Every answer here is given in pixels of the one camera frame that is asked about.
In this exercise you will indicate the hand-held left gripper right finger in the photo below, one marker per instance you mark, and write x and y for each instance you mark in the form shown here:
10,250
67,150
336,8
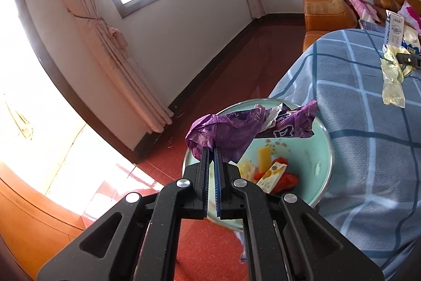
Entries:
219,188

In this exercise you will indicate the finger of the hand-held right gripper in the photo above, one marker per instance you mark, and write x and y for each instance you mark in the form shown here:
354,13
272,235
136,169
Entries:
409,56
415,65

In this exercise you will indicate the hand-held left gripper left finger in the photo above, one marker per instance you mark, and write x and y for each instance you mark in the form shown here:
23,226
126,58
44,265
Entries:
205,188

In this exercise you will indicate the pale yellow wrapper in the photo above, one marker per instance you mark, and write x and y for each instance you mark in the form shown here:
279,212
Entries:
393,93

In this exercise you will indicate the yellow sponge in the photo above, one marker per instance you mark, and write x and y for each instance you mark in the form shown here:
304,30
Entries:
264,157

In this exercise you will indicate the purple wrapper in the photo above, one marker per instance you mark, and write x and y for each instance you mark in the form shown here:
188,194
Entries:
230,129

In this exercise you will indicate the green bear print bin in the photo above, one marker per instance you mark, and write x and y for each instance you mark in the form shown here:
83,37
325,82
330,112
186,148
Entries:
309,169

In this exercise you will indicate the blue and white carton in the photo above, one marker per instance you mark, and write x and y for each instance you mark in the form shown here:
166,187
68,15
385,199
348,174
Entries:
412,40

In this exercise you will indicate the white milk carton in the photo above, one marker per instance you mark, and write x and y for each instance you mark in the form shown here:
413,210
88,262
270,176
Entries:
394,29

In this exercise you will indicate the yellow crumpled wrapper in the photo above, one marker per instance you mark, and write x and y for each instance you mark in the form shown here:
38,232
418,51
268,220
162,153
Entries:
246,169

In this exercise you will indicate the pink floral pillow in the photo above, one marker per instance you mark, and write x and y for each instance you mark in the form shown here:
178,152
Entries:
411,12

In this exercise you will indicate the white and yellow packet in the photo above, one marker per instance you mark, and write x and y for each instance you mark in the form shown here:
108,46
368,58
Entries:
271,175

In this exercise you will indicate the red plastic bag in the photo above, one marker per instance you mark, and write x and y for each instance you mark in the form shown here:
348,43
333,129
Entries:
287,180

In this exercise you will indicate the blue plaid tablecloth table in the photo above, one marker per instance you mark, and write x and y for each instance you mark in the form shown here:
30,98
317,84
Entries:
345,136

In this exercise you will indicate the orange leather armchair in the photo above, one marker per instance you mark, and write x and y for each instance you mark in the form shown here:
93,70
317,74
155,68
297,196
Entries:
322,7

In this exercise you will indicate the pink curtain with tie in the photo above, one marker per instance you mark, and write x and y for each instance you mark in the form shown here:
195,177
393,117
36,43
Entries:
108,47

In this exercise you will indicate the wooden cabinet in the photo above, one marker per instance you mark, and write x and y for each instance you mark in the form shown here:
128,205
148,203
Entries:
26,235

